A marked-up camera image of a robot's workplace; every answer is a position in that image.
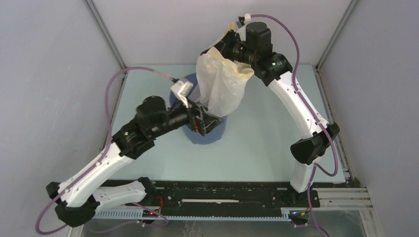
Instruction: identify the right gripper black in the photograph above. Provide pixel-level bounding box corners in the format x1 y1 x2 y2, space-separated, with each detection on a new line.
201 30 257 68

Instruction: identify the translucent yellowish trash bag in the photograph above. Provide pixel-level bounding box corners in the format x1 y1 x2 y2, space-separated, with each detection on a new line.
196 43 254 117

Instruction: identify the blue plastic trash bin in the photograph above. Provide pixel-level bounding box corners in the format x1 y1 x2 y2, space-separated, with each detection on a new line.
181 73 228 145

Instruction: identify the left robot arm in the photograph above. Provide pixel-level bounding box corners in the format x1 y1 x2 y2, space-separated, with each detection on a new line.
46 96 224 227

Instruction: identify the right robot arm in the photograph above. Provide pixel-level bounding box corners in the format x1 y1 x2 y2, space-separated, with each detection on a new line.
214 22 340 206

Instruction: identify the small electronics board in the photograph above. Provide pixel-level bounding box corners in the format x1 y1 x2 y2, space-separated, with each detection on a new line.
142 210 159 218

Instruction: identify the right corner metal profile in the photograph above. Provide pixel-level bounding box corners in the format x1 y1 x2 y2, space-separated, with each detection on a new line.
315 0 360 70

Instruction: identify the corner metal profile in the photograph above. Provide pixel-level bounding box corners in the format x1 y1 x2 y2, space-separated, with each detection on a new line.
315 0 360 70
83 0 126 69

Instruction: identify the left corner metal profile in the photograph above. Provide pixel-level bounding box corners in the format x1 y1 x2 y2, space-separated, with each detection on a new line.
83 0 126 69

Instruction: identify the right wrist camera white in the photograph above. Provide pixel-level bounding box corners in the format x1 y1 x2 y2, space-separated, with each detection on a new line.
236 13 251 33

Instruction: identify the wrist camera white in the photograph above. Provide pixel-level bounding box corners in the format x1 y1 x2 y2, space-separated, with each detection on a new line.
170 78 193 109
236 13 251 33

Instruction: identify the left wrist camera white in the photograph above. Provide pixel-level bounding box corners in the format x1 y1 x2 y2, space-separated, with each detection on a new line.
170 78 193 109

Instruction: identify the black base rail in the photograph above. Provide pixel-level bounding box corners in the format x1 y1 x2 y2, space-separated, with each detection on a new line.
108 179 321 219

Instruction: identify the white cable duct strip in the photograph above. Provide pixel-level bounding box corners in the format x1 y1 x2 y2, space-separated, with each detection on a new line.
93 208 308 221

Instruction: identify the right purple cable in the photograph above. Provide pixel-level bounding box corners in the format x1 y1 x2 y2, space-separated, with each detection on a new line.
250 14 339 237

